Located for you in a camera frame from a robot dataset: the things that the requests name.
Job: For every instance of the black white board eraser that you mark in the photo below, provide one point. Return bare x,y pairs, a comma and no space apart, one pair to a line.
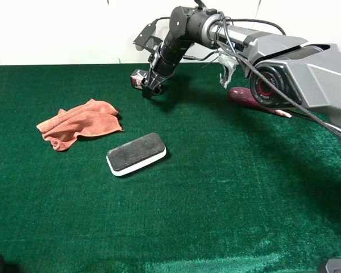
136,154

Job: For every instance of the grey object bottom right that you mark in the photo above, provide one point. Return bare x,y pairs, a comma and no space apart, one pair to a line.
330,266

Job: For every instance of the green felt table mat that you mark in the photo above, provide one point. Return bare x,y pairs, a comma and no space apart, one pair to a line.
238,190

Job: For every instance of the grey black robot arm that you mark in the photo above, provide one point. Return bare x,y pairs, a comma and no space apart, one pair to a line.
284,72

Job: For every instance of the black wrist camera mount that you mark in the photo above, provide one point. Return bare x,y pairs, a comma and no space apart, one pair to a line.
147,40

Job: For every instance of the orange cloth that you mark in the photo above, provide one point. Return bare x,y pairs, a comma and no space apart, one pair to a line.
92,119

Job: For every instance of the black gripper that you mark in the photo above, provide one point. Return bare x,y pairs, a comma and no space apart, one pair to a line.
156,75

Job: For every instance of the clear plastic wrap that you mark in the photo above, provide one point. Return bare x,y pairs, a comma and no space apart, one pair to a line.
228,63

